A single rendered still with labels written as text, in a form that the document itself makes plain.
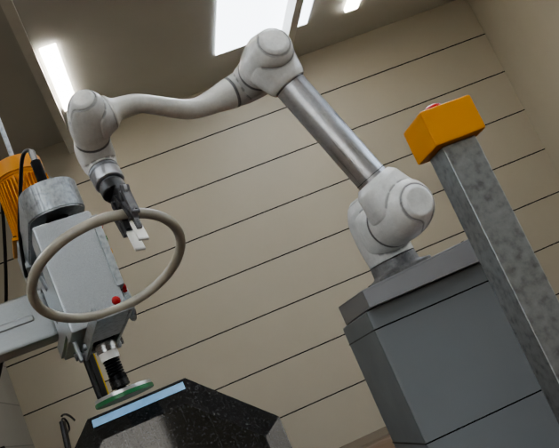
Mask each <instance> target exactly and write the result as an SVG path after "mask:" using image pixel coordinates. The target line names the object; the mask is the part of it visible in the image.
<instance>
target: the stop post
mask: <svg viewBox="0 0 559 448"><path fill-rule="evenodd" d="M484 128H485V124H484V122H483V119H482V118H481V116H480V114H479V112H478V111H477V109H476V107H475V104H474V102H473V101H472V99H471V97H470V95H465V96H462V97H460V98H457V99H455V100H451V101H448V102H445V103H444V104H441V105H438V106H435V107H433V108H429V109H426V110H424V111H421V112H420V113H419V114H418V115H417V117H416V118H415V119H414V120H413V122H412V123H411V125H410V126H409V127H408V128H407V130H406V131H405V132H404V134H403V135H404V137H405V138H406V141H407V143H408V145H409V147H410V149H411V152H412V153H413V155H414V157H415V159H416V161H417V163H418V164H425V163H427V162H431V164H432V165H433V167H434V169H435V172H436V175H437V177H438V179H439V180H440V182H441V184H442V186H443V189H444V191H445V193H446V195H447V196H448V198H449V200H450V202H451V205H452V207H453V209H454V211H455V212H456V215H457V217H458V219H459V222H460V224H461V226H462V227H463V229H464V231H465V233H466V235H467V238H468V240H469V242H470V243H471V245H472V247H473V249H474V251H475V255H476V257H477V259H478V260H479V262H480V264H481V266H482V268H483V271H484V273H485V275H486V276H487V278H488V280H489V282H490V284H491V287H492V289H493V291H494V292H495V295H496V297H497V299H498V301H499V304H500V306H501V307H502V309H503V311H504V313H505V315H506V317H507V320H508V322H509V323H510V325H511V327H512V329H513V331H514V333H515V336H516V338H517V340H518V342H519V344H520V346H521V348H522V350H523V352H524V354H525V356H526V358H527V360H528V362H529V364H530V366H531V368H532V370H533V372H534V375H535V377H536V379H537V381H538V383H539V385H540V387H541V389H542V391H543V393H544V395H545V397H546V399H547V401H548V403H549V405H550V407H551V409H552V411H553V413H554V415H555V418H556V420H557V422H558V424H559V300H558V299H557V297H556V295H555V292H554V290H553V289H552V287H551V285H550V283H549V282H548V280H547V277H546V275H545V273H544V271H543V269H542V267H541V266H540V264H539V261H538V259H537V257H536V255H535V253H534V251H533V250H532V248H531V245H530V243H529V241H528V239H527V237H526V235H525V234H524V232H523V229H522V227H521V225H520V223H519V221H518V219H517V218H516V216H515V213H514V211H513V209H512V207H511V205H510V203H509V202H508V200H507V197H506V195H505V193H504V191H503V190H502V188H501V186H500V184H499V182H498V180H497V178H496V176H495V174H494V172H493V170H492V168H491V166H490V164H489V162H488V160H487V158H486V156H485V154H484V152H483V150H482V148H481V146H480V144H479V142H478V140H477V138H476V136H477V135H478V134H479V133H480V132H481V131H482V130H483V129H484Z"/></svg>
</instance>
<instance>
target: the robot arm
mask: <svg viewBox="0 0 559 448"><path fill-rule="evenodd" d="M303 74H304V71H303V67H302V65H301V64H300V62H299V59H298V57H297V54H296V52H295V51H294V47H293V44H292V41H291V39H290V38H289V37H288V35H287V34H286V33H285V32H283V31H282V30H281V29H278V28H266V29H264V30H262V31H260V32H259V33H258V34H257V35H255V36H254V37H252V38H251V39H250V41H249V42H248V43H247V45H246V46H245V48H244V51H243V53H242V55H241V58H240V62H239V64H238V66H237V67H236V69H235V70H234V73H232V74H231V75H229V76H227V77H225V78H223V79H222V80H220V81H219V82H218V83H216V84H215V85H214V86H213V87H212V88H210V89H209V90H207V91H206V92H204V93H202V94H201V95H199V96H197V97H195V98H193V99H187V100H183V99H174V98H168V97H162V96H155V95H148V94H139V93H135V94H127V95H123V96H119V97H115V98H109V97H106V96H104V95H101V96H100V95H99V94H98V93H96V92H94V91H92V90H88V89H84V90H81V91H78V92H75V93H74V94H73V95H72V96H71V97H70V99H69V102H68V107H67V117H68V128H69V131H70V134H71V137H72V139H73V140H74V150H75V154H76V158H77V160H78V162H79V164H80V165H81V167H82V169H83V170H84V172H85V173H86V174H87V175H88V176H89V177H90V180H91V182H92V184H93V186H94V187H95V189H96V190H97V191H98V192H99V193H101V195H102V197H103V199H104V200H105V201H106V202H108V203H110V204H111V207H112V209H113V210H120V209H123V210H124V212H125V213H126V215H127V216H128V219H127V220H118V221H115V224H116V225H117V227H118V229H119V231H120V232H121V234H122V236H123V238H126V237H129V239H130V241H131V243H132V246H133V248H134V250H135V251H142V250H146V247H145V245H144V244H143V242H142V240H148V239H149V237H148V234H147V232H146V230H145V229H144V227H143V225H142V224H141V222H140V216H139V213H140V208H139V207H138V205H137V203H136V201H135V199H134V197H133V195H132V192H131V190H130V186H129V184H125V182H124V175H123V173H122V171H121V169H120V167H119V165H118V163H117V161H116V152H115V150H114V148H113V145H112V142H111V139H110V136H111V135H112V133H113V132H114V131H115V130H116V129H118V128H119V125H120V123H121V121H122V120H123V119H124V118H125V117H126V116H128V115H130V114H134V113H146V114H151V115H157V116H167V117H171V118H178V119H197V118H201V117H205V116H210V115H213V114H217V113H219V112H223V111H226V110H230V109H234V108H239V107H241V106H243V105H247V104H250V103H252V102H254V101H255V100H258V99H260V98H262V97H264V96H266V95H267V94H269V95H270V96H272V97H275V98H279V99H280V100H281V101H282V103H283V104H284V105H285V106H286V107H287V108H288V109H289V110H290V111H291V112H292V113H293V114H294V116H295V117H296V118H297V119H298V120H299V121H300V123H301V124H302V125H303V126H304V127H305V128H306V129H307V131H308V132H309V133H310V134H311V135H312V136H313V138H314V139H315V140H316V141H317V142H318V143H319V145H320V146H321V147H322V148H323V149H324V150H325V152H326V153H327V154H328V155H329V156H330V157H331V158H332V160H333V161H334V162H335V163H336V164H337V165H338V166H339V168H340V169H341V170H342V171H343V172H344V173H345V174H346V175H347V176H348V177H349V178H350V179H351V181H352V182H353V183H354V184H355V185H356V186H357V188H358V189H359V190H360V191H359V192H358V198H357V199H356V200H355V201H353V202H352V203H351V204H350V206H349V209H348V211H347V221H348V226H349V230H350V232H351V235H352V237H353V238H354V240H355V244H356V246H357V248H358V250H359V252H360V253H361V254H362V256H363V259H364V260H365V262H366V263H367V265H368V267H369V268H370V270H371V273H372V275H373V278H374V282H373V283H372V284H371V286H372V285H374V284H376V283H378V282H380V281H382V280H385V279H387V278H389V277H391V276H393V275H395V274H397V273H399V272H401V271H403V270H405V269H407V268H409V267H411V266H414V265H416V264H418V263H420V262H421V261H423V260H426V259H428V258H430V257H431V255H427V256H423V257H420V256H419V255H418V254H417V253H416V251H415V249H414V248H413V246H412V244H411V240H413V239H414V238H416V237H417V236H419V235H420V234H421V233H422V232H423V231H424V230H425V229H426V228H427V227H428V225H429V224H430V222H431V220H432V219H433V216H434V212H435V199H434V197H433V195H432V193H431V191H430V190H429V189H428V188H427V187H426V186H425V185H424V184H423V183H421V182H420V181H418V180H414V179H412V178H410V177H409V176H407V175H406V174H404V173H403V172H401V171H399V170H398V169H397V168H394V167H387V168H385V167H384V166H383V165H382V163H381V162H380V161H379V160H378V159H377V158H376V156H375V155H374V154H373V153H372V152H371V151H370V150H369V149H368V148H367V147H366V146H365V145H364V144H363V142H362V141H361V140H360V139H359V138H358V137H357V136H356V134H355V133H354V132H353V131H352V130H351V129H350V128H349V126H348V125H347V124H346V123H345V122H344V121H343V119H342V118H341V117H340V116H339V115H338V114H337V112H336V111H335V110H334V109H333V108H332V107H331V106H330V104H329V103H328V102H327V101H326V100H325V99H324V98H323V96H322V95H321V94H320V93H319V92H318V91H317V90H316V88H315V87H314V86H313V85H312V84H311V83H310V82H309V81H308V80H307V79H306V78H305V77H304V76H303ZM134 208H135V209H134Z"/></svg>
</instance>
